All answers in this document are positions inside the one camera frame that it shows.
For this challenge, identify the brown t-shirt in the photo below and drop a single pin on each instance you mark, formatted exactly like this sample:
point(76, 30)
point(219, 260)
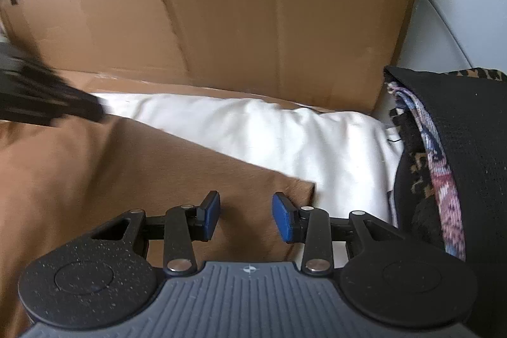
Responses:
point(99, 183)

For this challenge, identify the black folded garment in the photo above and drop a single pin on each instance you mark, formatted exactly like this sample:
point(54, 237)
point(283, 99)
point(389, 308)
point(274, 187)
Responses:
point(475, 144)

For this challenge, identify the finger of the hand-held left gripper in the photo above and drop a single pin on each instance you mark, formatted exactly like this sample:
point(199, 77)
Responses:
point(79, 106)

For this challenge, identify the brown cardboard sheet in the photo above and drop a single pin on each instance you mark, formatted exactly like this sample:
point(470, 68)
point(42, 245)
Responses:
point(257, 5)

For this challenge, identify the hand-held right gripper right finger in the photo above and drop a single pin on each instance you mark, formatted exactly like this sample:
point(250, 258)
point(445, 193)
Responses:
point(282, 217)

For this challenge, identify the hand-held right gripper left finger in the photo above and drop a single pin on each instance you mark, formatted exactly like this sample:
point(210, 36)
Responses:
point(210, 215)

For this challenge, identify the white patterned bed blanket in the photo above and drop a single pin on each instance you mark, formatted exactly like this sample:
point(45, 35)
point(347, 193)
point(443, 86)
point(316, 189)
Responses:
point(317, 148)

